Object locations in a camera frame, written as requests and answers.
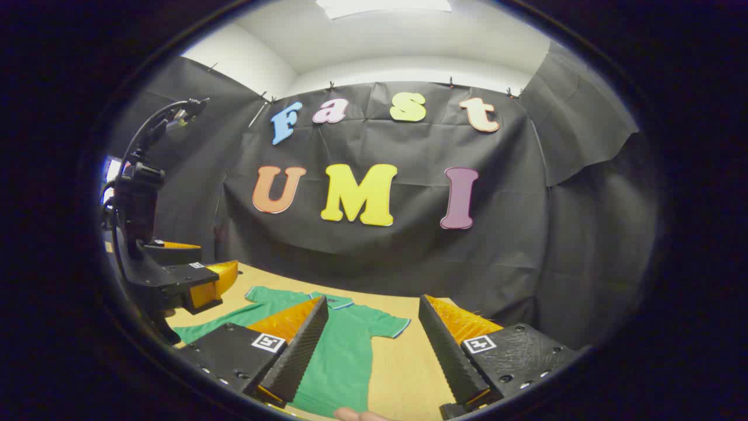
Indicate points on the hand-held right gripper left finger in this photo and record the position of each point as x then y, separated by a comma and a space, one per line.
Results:
301, 356

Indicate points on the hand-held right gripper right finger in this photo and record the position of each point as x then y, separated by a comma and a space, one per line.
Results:
447, 356

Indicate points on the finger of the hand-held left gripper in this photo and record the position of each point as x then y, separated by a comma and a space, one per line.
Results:
175, 256
175, 276

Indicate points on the green T-shirt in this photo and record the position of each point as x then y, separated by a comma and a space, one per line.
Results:
345, 362

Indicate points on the bright window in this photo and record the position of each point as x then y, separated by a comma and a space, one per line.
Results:
111, 172

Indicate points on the black backdrop cloth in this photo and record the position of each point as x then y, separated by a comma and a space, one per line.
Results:
409, 263

